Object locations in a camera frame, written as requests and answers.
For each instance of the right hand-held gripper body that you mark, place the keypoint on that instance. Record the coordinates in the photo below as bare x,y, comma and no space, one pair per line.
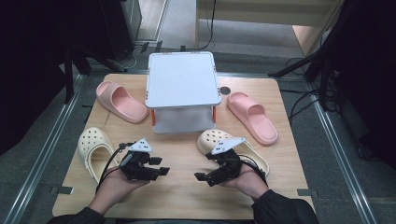
227,165

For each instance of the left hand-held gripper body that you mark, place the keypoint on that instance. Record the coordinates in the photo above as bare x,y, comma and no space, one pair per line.
137,165

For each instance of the cream perforated clog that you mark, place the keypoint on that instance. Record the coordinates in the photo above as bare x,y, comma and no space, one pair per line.
93,149
211,138

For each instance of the pink slide slipper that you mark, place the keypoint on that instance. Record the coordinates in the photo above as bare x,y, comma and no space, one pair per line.
123,102
252,118

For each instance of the white two-tier shoe rack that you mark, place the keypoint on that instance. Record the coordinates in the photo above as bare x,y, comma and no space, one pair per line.
182,79

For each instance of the person's right hand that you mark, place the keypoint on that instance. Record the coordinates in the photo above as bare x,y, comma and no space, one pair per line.
247,182

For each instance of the person's left hand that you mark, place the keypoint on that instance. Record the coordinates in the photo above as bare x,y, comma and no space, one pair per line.
115,189

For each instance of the black round table grommet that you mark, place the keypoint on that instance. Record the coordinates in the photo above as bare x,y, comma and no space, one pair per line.
224,90

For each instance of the grey tape strip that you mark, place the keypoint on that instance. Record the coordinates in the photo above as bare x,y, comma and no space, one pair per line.
62,190
306,192

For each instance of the black metal stand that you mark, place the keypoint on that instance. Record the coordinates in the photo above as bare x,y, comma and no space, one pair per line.
70,74

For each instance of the black tripod stand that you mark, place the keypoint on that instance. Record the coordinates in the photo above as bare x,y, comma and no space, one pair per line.
314,60

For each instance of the light wooden cabinet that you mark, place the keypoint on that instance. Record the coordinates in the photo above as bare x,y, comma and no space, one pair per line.
264,12

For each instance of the metal floor rail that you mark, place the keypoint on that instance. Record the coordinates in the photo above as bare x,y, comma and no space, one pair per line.
342,161
40,155

